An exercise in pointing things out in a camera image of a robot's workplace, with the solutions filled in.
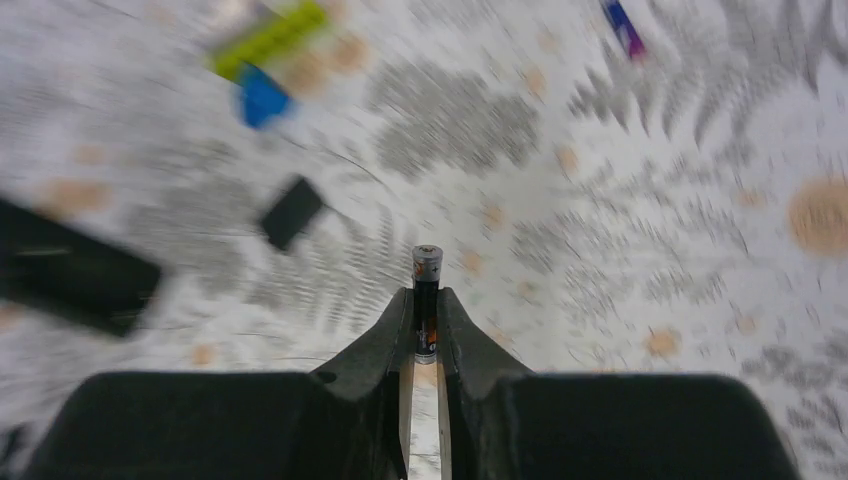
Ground black remote control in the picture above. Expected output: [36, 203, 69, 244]
[1, 198, 164, 337]

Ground black battery cover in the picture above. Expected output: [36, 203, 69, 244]
[257, 176, 326, 252]

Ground blue plastic piece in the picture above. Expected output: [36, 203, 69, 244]
[238, 64, 292, 130]

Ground floral table mat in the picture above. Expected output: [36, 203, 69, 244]
[1, 1, 847, 479]

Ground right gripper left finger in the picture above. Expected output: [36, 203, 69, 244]
[23, 288, 413, 479]

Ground AAA battery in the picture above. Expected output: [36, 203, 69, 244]
[601, 0, 646, 60]
[412, 245, 443, 365]

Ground green yellow block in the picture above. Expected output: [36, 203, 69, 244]
[207, 1, 329, 83]

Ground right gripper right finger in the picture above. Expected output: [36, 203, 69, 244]
[437, 288, 799, 480]

